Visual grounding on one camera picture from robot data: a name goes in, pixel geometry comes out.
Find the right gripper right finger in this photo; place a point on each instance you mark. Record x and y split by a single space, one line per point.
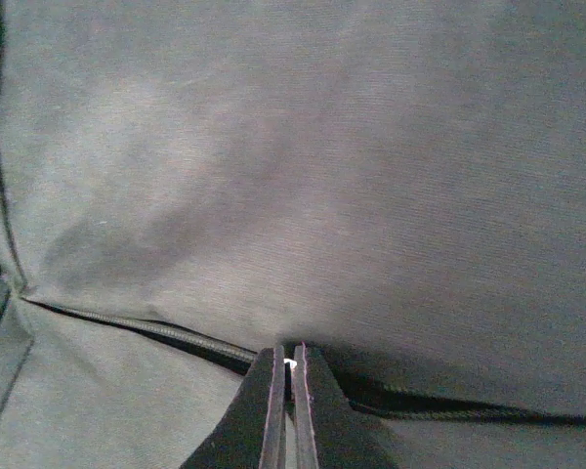
328 433

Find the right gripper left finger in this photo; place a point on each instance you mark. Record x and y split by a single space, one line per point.
252 432

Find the black student bag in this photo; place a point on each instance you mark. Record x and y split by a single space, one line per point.
401 184

